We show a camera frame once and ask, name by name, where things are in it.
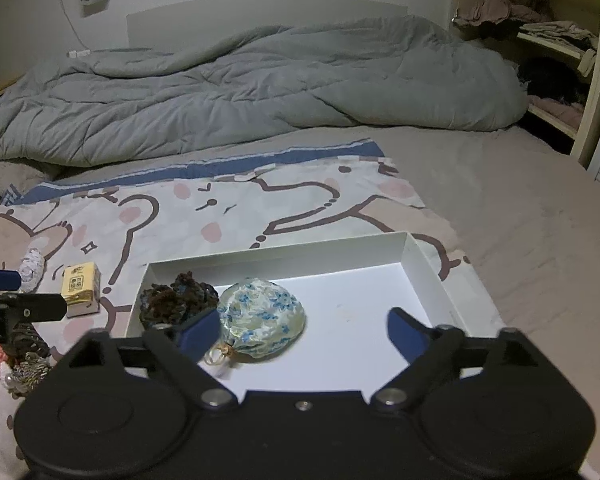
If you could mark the white power adapter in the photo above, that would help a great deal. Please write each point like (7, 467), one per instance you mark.
(79, 53)

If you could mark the beige bed sheet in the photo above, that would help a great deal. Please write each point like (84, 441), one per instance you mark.
(530, 220)

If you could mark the pink crumpled clothes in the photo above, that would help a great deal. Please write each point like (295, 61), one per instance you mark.
(495, 10)

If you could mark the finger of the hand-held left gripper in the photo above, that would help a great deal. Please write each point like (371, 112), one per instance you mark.
(0, 280)
(35, 306)

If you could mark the dark brown fuzzy toy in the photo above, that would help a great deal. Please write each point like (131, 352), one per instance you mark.
(172, 300)

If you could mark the bear printed blanket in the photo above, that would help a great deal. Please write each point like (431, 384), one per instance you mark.
(190, 215)

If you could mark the dark clothes pile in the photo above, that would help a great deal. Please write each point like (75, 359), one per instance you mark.
(550, 77)

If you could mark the beige folded clothes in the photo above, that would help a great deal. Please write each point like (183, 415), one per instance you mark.
(560, 32)

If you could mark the grey duvet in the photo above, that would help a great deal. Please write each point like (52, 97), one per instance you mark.
(240, 90)

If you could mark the small yellow box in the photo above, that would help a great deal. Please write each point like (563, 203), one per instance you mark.
(81, 287)

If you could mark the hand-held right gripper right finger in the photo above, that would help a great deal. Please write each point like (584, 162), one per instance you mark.
(405, 332)

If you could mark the pale pink folded clothes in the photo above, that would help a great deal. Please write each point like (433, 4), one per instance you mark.
(560, 110)

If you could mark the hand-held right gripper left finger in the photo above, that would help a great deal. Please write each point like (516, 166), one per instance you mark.
(200, 335)

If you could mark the white cardboard box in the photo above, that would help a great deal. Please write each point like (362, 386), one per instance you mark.
(350, 310)

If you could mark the white knitted roll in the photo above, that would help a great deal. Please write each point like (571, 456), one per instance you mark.
(32, 270)

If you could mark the cream shelf unit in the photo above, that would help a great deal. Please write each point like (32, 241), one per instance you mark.
(597, 85)

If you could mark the beige fluffy blanket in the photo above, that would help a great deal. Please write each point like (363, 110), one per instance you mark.
(10, 177)

